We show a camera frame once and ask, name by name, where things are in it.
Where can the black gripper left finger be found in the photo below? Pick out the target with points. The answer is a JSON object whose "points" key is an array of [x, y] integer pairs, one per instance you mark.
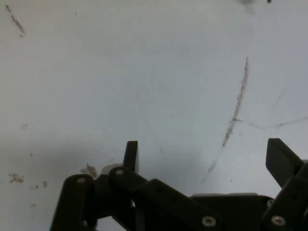
{"points": [[154, 197]]}

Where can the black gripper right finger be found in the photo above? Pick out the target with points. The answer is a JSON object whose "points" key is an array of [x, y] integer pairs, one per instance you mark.
{"points": [[281, 161]]}

